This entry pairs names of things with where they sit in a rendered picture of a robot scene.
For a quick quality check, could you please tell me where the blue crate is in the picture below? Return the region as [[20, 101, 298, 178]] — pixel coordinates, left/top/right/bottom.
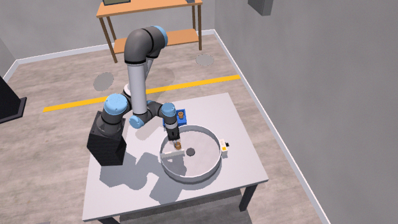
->
[[163, 109, 187, 129]]

